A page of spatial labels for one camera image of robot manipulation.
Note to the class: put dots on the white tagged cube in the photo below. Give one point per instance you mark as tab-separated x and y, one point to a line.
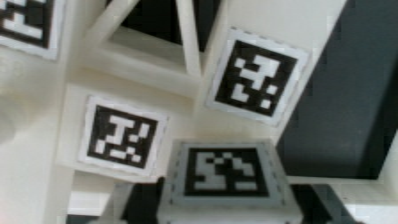
226	186

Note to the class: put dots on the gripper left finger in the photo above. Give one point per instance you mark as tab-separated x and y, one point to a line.
135	201

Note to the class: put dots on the white U-shaped obstacle fence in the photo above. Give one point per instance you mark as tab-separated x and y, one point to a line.
368	195

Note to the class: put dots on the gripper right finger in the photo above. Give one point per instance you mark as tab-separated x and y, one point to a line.
320	205

